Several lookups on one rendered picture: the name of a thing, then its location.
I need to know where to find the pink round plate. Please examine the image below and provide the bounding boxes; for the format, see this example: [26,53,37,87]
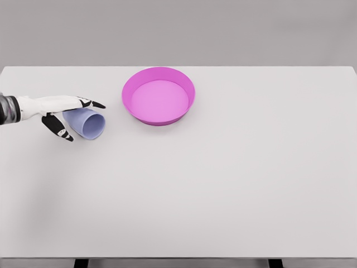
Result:
[121,66,196,127]

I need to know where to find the lavender plastic cup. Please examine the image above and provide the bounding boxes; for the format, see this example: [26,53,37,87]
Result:
[62,108,107,140]

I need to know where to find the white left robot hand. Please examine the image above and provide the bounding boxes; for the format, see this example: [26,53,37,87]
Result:
[38,95,107,142]

